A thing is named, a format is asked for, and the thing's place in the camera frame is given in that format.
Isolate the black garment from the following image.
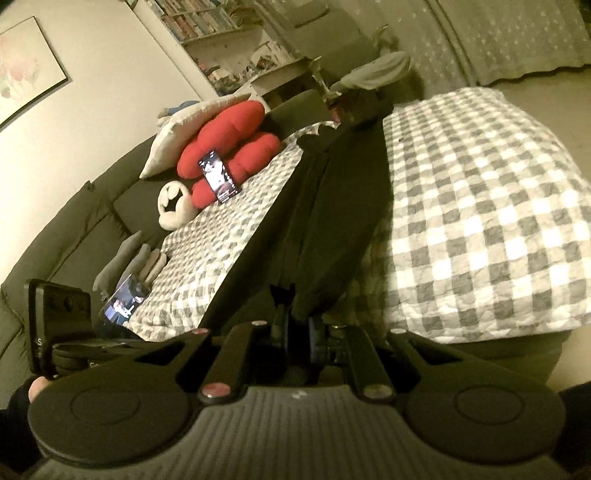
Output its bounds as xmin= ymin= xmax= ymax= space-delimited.
xmin=200 ymin=106 xmax=393 ymax=335

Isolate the folded grey clothes stack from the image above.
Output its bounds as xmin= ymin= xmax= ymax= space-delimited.
xmin=92 ymin=231 xmax=168 ymax=298

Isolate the person's left hand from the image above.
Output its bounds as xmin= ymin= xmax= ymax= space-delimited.
xmin=28 ymin=376 xmax=55 ymax=403

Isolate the dark green sofa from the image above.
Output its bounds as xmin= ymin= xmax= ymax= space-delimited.
xmin=1 ymin=90 xmax=331 ymax=404

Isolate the grey white checkered quilt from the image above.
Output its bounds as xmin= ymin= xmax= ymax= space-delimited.
xmin=121 ymin=86 xmax=591 ymax=345

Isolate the black smartphone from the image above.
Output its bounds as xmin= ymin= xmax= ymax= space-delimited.
xmin=198 ymin=151 xmax=240 ymax=204

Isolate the cream white pillow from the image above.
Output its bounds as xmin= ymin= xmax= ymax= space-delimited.
xmin=139 ymin=94 xmax=249 ymax=179

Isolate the orange flower cushion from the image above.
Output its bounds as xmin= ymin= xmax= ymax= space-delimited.
xmin=176 ymin=100 xmax=281 ymax=210

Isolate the grey white office chair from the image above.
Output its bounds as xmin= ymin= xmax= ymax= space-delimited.
xmin=259 ymin=1 xmax=411 ymax=101

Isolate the white desk with shelves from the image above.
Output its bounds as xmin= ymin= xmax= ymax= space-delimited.
xmin=132 ymin=1 xmax=308 ymax=108

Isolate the grey star curtain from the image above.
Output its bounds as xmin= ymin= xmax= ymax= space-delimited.
xmin=353 ymin=1 xmax=590 ymax=96

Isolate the framed wall picture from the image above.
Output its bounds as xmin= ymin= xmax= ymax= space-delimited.
xmin=1 ymin=16 xmax=68 ymax=128

